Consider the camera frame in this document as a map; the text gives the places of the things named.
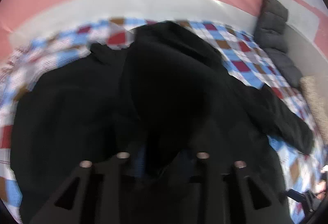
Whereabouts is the black large garment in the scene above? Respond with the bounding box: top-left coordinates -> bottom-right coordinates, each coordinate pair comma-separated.
11,21 -> 314,223

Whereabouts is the person's right hand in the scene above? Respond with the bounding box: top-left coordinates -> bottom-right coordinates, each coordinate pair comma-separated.
315,165 -> 328,200

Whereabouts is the beige knitted blanket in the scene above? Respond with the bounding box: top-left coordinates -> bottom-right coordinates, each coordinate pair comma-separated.
300,76 -> 327,145

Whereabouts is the plaid checkered bed sheet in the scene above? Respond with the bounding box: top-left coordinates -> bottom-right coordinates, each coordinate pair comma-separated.
1,18 -> 326,222

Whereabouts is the dark grey quilted pillow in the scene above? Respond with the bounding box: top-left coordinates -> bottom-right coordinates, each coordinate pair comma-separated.
254,0 -> 302,89

